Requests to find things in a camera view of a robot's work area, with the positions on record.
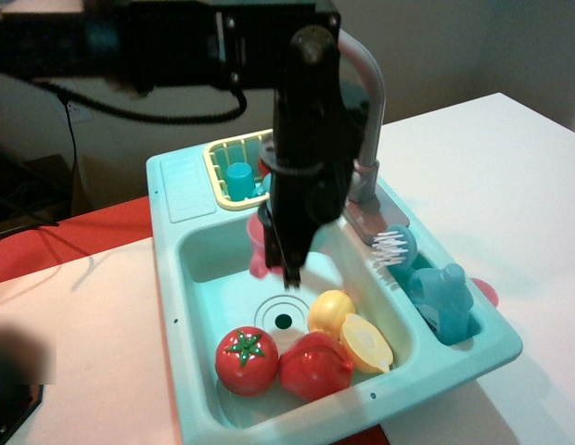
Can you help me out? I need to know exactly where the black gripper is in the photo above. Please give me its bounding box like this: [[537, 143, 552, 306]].
[[259, 25, 369, 290]]

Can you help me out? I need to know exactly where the pink toy cup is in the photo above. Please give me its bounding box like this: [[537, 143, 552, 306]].
[[247, 213, 283, 278]]

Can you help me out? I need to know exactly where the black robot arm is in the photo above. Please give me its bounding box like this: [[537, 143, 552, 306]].
[[0, 1, 369, 287]]

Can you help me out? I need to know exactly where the teal toy sink unit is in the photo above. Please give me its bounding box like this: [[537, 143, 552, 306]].
[[147, 145, 522, 444]]

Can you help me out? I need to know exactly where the teal toy cup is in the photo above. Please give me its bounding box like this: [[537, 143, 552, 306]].
[[226, 162, 255, 202]]

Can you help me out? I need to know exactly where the yellow lemon half round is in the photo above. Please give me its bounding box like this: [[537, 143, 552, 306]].
[[307, 290, 357, 339]]

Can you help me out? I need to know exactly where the teal toy bowl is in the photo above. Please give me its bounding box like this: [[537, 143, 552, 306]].
[[253, 172, 272, 197]]

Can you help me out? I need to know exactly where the red toy tomato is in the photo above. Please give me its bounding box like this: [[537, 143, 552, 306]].
[[214, 326, 279, 397]]

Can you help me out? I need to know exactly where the red toy apple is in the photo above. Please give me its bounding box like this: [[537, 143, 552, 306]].
[[278, 331, 354, 402]]

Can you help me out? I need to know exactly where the grey toy faucet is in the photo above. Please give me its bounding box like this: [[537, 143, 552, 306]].
[[339, 30, 410, 246]]

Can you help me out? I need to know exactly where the yellow lemon half cut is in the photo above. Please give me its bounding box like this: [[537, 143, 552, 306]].
[[339, 313, 394, 374]]

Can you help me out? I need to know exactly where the teal scrub brush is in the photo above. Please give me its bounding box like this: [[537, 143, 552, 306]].
[[371, 224, 418, 270]]

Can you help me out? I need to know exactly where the yellow dish rack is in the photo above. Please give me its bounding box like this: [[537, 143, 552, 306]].
[[203, 130, 272, 210]]

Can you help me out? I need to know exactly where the teal toy soap bottle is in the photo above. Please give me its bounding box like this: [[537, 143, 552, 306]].
[[406, 263, 474, 346]]

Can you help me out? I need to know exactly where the pink round knob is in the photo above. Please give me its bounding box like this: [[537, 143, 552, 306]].
[[471, 277, 499, 308]]

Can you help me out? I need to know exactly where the red cloth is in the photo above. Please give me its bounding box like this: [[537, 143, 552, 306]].
[[0, 197, 152, 283]]

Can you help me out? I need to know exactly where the black coiled cable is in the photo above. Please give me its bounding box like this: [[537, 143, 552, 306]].
[[32, 78, 248, 125]]

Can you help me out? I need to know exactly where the black power cord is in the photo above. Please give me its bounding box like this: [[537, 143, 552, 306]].
[[0, 92, 95, 291]]

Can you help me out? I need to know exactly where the white wall outlet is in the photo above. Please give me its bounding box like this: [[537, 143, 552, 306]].
[[57, 95, 92, 124]]

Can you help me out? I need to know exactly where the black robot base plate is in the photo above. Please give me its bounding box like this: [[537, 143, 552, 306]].
[[0, 385, 45, 445]]

